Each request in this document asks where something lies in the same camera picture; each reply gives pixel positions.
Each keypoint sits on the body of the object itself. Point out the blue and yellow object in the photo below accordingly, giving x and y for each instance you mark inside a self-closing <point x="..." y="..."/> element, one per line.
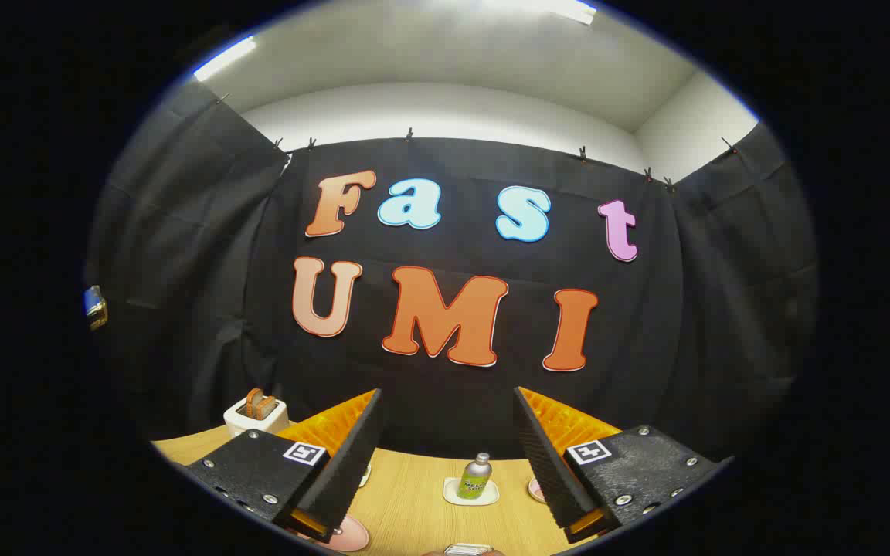
<point x="95" y="307"/>

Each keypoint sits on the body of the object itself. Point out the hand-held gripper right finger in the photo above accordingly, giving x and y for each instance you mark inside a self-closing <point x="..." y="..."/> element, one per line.
<point x="549" y="463"/>

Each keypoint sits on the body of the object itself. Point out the green drink bottle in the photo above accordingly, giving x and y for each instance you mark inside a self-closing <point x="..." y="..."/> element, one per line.
<point x="475" y="479"/>

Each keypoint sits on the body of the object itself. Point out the white toaster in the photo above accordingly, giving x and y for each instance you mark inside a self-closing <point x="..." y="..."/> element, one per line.
<point x="248" y="422"/>

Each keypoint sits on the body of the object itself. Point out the white square coaster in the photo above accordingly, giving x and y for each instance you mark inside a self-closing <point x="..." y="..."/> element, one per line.
<point x="453" y="493"/>

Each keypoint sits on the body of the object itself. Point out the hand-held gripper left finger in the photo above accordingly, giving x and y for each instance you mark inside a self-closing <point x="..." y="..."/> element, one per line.
<point x="352" y="463"/>

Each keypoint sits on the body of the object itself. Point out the pink round plate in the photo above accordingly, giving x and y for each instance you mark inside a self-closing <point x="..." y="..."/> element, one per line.
<point x="352" y="534"/>

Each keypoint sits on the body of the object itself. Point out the white oval food plate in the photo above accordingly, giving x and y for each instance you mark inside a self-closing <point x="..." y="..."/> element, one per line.
<point x="535" y="489"/>

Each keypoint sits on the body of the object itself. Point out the ceiling light strip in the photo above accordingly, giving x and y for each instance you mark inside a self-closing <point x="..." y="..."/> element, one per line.
<point x="225" y="58"/>
<point x="561" y="9"/>

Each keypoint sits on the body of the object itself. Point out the white divided dish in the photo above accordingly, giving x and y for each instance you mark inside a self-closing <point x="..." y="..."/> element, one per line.
<point x="366" y="475"/>

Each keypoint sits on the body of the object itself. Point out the row of black cloth clips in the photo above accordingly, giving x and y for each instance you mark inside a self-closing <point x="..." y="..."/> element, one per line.
<point x="409" y="134"/>

